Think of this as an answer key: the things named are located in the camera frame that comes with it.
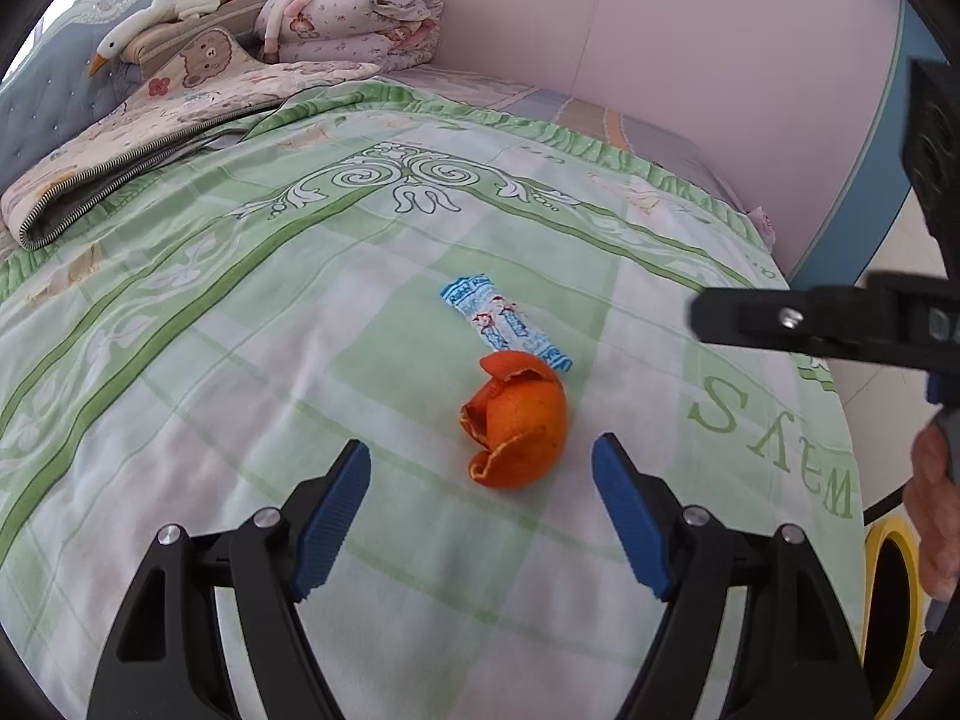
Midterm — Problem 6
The yellow rimmed black trash bin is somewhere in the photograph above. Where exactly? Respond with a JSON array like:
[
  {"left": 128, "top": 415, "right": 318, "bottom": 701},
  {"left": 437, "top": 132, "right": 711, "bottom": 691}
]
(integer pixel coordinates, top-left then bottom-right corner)
[{"left": 861, "top": 514, "right": 923, "bottom": 718}]

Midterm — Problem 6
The folded bear print blanket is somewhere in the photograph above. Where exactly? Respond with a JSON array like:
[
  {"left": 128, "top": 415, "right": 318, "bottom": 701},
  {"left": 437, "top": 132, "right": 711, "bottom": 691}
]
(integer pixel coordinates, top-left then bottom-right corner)
[{"left": 2, "top": 28, "right": 379, "bottom": 250}]

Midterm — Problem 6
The folded pink floral comforter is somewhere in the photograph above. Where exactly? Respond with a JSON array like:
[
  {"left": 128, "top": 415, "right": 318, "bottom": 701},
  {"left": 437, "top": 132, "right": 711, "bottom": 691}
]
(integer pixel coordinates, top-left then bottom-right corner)
[{"left": 254, "top": 0, "right": 444, "bottom": 71}]

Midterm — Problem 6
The white wardrobe with blue edge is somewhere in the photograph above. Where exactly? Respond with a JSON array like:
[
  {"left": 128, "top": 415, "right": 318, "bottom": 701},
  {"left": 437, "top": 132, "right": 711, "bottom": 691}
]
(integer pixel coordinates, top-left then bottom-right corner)
[{"left": 785, "top": 0, "right": 960, "bottom": 527}]

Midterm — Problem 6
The orange peel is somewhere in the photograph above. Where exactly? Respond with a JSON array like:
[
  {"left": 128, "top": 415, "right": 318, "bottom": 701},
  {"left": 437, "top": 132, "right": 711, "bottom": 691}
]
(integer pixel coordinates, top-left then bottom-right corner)
[{"left": 459, "top": 351, "right": 568, "bottom": 489}]

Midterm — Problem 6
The striped bed sheet mattress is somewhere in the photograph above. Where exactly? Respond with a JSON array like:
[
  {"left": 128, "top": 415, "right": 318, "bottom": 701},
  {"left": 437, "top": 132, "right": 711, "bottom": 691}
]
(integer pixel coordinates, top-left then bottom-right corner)
[{"left": 389, "top": 64, "right": 747, "bottom": 211}]

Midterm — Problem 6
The cardboard box on floor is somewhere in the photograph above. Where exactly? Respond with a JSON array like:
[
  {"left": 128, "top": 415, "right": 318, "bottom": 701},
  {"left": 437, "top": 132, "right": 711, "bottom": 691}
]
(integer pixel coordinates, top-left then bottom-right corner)
[{"left": 748, "top": 206, "right": 776, "bottom": 252}]

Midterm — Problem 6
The green floral bed quilt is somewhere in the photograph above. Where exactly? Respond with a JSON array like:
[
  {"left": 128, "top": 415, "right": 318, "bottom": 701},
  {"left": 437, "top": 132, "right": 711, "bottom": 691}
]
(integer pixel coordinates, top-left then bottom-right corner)
[{"left": 2, "top": 82, "right": 864, "bottom": 718}]

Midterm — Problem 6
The striped brown pillow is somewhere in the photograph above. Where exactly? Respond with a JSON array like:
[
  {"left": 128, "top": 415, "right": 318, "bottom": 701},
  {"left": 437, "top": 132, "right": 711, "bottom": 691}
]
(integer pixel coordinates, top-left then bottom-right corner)
[{"left": 121, "top": 0, "right": 267, "bottom": 78}]

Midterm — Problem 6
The blue white candy wrapper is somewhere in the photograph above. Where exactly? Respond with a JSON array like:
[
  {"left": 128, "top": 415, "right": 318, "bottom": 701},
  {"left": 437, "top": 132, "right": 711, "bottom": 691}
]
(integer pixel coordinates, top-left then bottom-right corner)
[{"left": 439, "top": 273, "right": 573, "bottom": 372}]

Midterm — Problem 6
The person's right hand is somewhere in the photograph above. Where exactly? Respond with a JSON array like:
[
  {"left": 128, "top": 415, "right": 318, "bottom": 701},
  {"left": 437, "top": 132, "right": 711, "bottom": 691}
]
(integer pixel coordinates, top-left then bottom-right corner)
[{"left": 903, "top": 421, "right": 960, "bottom": 603}]

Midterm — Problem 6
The blue tufted bed headboard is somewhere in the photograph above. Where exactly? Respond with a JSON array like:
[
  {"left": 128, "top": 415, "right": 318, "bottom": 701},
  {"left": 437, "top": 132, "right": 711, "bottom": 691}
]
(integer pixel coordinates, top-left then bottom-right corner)
[{"left": 0, "top": 0, "right": 153, "bottom": 187}]

